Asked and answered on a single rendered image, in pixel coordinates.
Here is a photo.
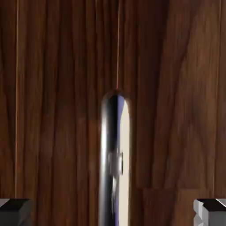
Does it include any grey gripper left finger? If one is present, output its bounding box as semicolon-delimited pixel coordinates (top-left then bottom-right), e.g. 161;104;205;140
0;198;34;226

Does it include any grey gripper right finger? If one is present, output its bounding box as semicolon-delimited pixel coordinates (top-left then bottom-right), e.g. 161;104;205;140
193;198;226;226

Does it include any dark wood drawer front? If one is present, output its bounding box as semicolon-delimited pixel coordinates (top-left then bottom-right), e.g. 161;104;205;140
0;0;226;226

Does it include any curved shiny metal drawer handle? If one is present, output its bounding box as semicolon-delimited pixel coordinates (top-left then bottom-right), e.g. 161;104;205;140
98;90;132;226

